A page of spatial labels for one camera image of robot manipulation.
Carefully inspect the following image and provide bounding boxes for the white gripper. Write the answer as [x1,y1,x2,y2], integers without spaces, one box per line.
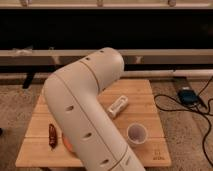
[107,95,129,118]

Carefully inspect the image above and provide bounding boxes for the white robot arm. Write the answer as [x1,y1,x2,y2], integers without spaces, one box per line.
[43,48,145,171]

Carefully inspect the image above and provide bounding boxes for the wooden table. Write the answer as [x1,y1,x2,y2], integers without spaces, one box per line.
[15,79,171,168]

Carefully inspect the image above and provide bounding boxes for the white paper cup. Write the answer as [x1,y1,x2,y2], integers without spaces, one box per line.
[126,123,148,147]

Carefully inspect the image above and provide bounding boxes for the white metal rail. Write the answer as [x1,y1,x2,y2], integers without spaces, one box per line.
[0,49,213,66]

